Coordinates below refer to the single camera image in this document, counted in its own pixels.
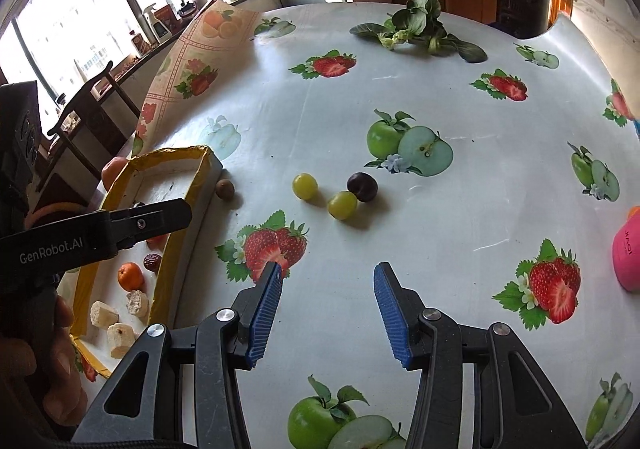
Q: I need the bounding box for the white spray bottle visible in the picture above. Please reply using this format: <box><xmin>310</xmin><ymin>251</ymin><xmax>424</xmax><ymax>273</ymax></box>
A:
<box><xmin>144</xmin><ymin>3</ymin><xmax>173</xmax><ymax>42</ymax></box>

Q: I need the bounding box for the yellow-edged cardboard box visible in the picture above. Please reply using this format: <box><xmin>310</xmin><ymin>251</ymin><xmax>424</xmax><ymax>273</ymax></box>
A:
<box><xmin>67</xmin><ymin>144</ymin><xmax>224</xmax><ymax>380</ymax></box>

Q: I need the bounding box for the dark wooden chair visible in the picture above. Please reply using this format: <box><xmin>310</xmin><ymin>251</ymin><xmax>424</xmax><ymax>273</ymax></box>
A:
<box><xmin>47</xmin><ymin>62</ymin><xmax>143</xmax><ymax>180</ymax></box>

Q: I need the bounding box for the pink thermos flask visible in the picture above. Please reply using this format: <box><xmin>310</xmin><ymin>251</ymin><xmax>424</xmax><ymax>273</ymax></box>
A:
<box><xmin>611</xmin><ymin>216</ymin><xmax>640</xmax><ymax>292</ymax></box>

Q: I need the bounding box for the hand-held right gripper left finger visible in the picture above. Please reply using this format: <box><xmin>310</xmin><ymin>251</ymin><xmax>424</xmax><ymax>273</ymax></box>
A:
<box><xmin>70</xmin><ymin>261</ymin><xmax>285</xmax><ymax>449</ymax></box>

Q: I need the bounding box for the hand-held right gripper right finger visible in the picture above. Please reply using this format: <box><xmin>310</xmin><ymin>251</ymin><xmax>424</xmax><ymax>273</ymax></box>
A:
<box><xmin>373</xmin><ymin>262</ymin><xmax>588</xmax><ymax>449</ymax></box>

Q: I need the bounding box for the person's left hand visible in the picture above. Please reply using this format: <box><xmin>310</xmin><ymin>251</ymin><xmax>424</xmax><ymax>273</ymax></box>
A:
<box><xmin>0</xmin><ymin>296</ymin><xmax>89</xmax><ymax>428</ymax></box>

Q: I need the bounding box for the small orange tangerine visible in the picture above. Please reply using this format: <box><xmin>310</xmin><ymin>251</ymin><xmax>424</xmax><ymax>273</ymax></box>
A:
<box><xmin>117</xmin><ymin>262</ymin><xmax>145</xmax><ymax>292</ymax></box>

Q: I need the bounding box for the peeled banana piece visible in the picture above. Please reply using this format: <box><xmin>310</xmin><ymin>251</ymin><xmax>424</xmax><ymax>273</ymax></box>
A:
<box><xmin>90</xmin><ymin>300</ymin><xmax>121</xmax><ymax>330</ymax></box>
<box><xmin>125</xmin><ymin>290</ymin><xmax>151</xmax><ymax>320</ymax></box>
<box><xmin>106</xmin><ymin>322</ymin><xmax>138</xmax><ymax>360</ymax></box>

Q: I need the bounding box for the green grape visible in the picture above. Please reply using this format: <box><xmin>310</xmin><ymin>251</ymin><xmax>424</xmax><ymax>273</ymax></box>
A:
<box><xmin>327</xmin><ymin>190</ymin><xmax>358</xmax><ymax>221</ymax></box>
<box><xmin>292</xmin><ymin>173</ymin><xmax>318</xmax><ymax>201</ymax></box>

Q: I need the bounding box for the round orange fruit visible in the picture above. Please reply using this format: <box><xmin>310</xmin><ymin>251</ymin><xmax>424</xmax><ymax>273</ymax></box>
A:
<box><xmin>101</xmin><ymin>156</ymin><xmax>130</xmax><ymax>192</ymax></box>

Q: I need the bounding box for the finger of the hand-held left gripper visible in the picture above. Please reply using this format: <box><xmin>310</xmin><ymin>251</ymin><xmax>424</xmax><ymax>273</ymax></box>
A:
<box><xmin>107</xmin><ymin>198</ymin><xmax>193</xmax><ymax>251</ymax></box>

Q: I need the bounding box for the beige fruit print tablecloth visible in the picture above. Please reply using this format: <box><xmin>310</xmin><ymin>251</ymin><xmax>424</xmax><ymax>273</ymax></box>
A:
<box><xmin>132</xmin><ymin>0</ymin><xmax>261</xmax><ymax>157</ymax></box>

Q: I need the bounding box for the green leafy vegetable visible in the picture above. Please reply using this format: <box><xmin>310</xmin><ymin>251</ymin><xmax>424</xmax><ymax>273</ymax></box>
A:
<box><xmin>349</xmin><ymin>0</ymin><xmax>488</xmax><ymax>64</ymax></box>

